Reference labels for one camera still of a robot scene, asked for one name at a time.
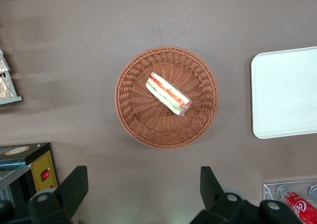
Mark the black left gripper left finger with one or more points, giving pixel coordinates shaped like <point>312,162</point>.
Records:
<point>74,184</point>

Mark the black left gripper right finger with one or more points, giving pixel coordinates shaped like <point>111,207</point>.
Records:
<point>213,189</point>

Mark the triangle sandwich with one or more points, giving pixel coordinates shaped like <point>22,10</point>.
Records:
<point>166,93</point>

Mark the brown round wicker basket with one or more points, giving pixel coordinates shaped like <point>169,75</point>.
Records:
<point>138,115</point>

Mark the cream rectangular tray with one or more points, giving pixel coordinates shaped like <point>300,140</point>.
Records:
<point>284,92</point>

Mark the clear acrylic bottle rack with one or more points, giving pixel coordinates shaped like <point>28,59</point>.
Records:
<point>268,189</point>

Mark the clear bag of crackers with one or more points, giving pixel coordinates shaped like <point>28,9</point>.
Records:
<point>3,63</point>
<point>6,87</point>

